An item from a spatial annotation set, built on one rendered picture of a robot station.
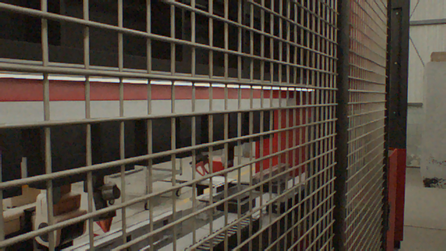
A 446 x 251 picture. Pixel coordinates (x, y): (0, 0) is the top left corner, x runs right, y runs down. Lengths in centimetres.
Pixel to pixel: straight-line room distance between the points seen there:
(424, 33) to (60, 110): 804
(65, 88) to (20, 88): 13
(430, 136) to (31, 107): 629
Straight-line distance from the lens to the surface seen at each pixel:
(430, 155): 688
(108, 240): 132
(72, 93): 114
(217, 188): 185
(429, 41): 869
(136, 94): 132
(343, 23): 71
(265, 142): 277
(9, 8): 19
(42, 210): 223
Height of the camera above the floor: 141
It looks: 4 degrees down
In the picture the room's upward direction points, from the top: straight up
